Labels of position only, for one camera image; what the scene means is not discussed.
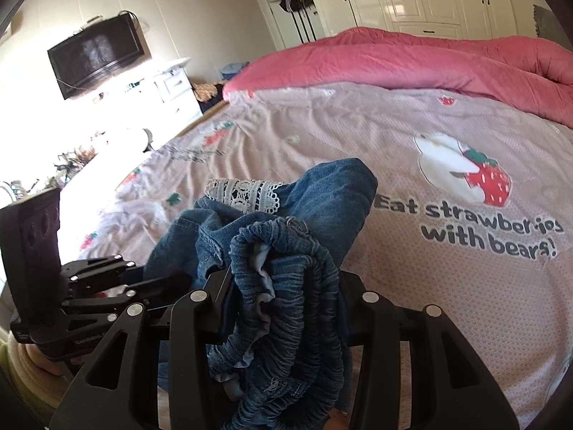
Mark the blue denim pants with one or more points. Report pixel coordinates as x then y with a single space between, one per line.
313 215

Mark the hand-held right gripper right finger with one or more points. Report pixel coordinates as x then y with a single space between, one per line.
380 345

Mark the white chair back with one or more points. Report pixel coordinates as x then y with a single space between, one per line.
11 192

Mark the white dresser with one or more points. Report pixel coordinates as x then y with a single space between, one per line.
177 92

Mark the black wall television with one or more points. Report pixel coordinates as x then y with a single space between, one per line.
96 56

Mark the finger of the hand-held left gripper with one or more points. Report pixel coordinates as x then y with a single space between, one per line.
105 273
134 298

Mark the strawberry printed bed sheet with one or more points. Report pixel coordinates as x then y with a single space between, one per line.
358 134

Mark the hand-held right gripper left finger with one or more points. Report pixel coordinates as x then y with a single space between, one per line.
188 345

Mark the blue folded cloth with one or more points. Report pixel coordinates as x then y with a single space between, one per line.
232 71

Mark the brown plush cushion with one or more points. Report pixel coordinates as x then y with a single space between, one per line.
208 92

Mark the grey cushion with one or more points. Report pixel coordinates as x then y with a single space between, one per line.
543 20

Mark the pink quilt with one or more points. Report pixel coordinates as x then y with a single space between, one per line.
403 58

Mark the person's left forearm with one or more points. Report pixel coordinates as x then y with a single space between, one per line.
31 380

